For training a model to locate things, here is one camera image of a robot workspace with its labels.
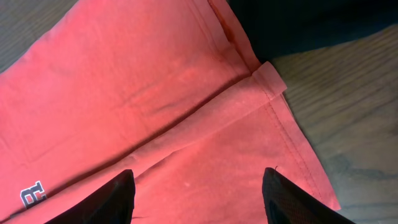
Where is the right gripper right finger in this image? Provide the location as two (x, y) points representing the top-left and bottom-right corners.
(262, 167), (354, 224)

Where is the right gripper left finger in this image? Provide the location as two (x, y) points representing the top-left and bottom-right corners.
(46, 169), (136, 224)

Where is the red soccer t-shirt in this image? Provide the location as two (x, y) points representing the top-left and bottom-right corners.
(1, 0), (340, 223)

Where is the black patterned garment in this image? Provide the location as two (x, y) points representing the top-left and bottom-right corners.
(229, 0), (397, 62)

